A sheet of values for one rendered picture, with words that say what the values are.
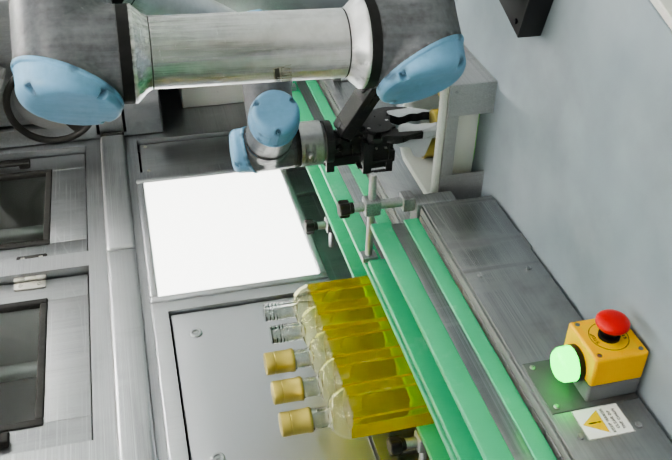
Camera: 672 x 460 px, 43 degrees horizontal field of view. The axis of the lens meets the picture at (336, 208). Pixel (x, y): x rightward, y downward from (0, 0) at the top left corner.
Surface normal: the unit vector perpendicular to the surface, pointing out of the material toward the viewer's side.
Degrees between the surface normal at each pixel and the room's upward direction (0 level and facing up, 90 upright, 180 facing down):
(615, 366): 90
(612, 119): 0
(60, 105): 81
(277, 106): 90
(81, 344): 90
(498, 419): 90
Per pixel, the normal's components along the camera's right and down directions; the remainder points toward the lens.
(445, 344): 0.03, -0.82
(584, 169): -0.97, 0.12
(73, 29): 0.20, -0.35
